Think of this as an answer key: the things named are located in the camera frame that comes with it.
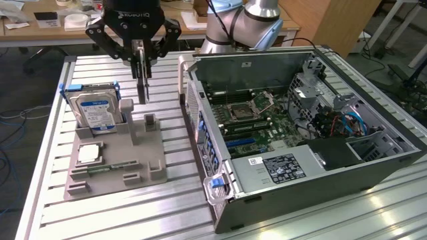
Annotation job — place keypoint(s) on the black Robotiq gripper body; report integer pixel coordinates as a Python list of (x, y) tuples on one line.
[(134, 22)]

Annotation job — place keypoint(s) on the green graphics card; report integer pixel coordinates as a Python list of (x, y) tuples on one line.
[(145, 91)]

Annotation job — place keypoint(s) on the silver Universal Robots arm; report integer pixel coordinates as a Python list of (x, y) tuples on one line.
[(228, 22)]

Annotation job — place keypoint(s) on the stack of white papers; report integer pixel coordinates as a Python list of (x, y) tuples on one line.
[(194, 22)]

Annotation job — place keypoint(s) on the white box with tape roll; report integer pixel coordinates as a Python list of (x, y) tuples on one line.
[(77, 22)]

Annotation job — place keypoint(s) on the brown cardboard box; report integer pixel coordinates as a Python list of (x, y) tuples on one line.
[(202, 8)]

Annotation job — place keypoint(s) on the wooden desk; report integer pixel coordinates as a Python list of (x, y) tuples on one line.
[(50, 35)]

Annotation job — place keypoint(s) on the white box with black top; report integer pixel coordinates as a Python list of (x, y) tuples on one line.
[(47, 20)]

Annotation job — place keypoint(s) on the beige tape roll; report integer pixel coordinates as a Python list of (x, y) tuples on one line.
[(63, 2)]

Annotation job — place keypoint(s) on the black chair base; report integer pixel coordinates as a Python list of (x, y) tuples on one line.
[(37, 56)]

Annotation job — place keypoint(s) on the white paper tag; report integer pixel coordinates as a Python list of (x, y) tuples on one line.
[(17, 25)]

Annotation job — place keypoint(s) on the clear plastic bag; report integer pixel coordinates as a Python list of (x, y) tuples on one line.
[(14, 15)]

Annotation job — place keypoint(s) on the thin metal locking lever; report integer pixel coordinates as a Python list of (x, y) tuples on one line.
[(228, 96)]

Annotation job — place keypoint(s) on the CPU socket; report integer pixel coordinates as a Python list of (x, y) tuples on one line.
[(241, 112)]

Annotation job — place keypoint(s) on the open metal socket cover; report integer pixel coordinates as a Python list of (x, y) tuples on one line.
[(264, 100)]

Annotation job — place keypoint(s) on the silver CPU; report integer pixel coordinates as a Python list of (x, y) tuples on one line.
[(89, 153)]

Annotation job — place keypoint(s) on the blue expansion slot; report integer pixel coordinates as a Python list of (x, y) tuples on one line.
[(242, 142)]

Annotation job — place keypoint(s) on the silver perforated drive cage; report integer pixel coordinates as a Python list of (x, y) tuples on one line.
[(308, 100)]

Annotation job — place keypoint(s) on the green motherboard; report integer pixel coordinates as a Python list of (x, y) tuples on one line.
[(274, 130)]

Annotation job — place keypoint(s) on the wooden cabinet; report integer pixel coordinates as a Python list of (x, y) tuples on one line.
[(334, 25)]

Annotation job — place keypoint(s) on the green RAM stick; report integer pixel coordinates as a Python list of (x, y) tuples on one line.
[(101, 169)]

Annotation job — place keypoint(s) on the grey parts rack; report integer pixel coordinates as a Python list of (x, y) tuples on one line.
[(110, 180)]

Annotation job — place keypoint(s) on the blue case latch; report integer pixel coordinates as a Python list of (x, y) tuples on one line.
[(217, 182)]

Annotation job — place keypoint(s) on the grey power supply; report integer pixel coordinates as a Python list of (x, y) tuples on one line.
[(254, 175)]

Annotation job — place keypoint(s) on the black floor stand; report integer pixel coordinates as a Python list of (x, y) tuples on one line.
[(408, 75)]

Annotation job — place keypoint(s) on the silver disk bay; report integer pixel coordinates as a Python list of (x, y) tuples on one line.
[(374, 147)]

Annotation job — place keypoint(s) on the open black PC case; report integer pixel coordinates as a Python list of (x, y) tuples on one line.
[(301, 200)]

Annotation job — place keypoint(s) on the hard disk with blue bracket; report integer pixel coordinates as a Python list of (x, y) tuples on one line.
[(95, 112)]

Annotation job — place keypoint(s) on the white desk frame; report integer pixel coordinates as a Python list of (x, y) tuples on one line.
[(397, 20)]

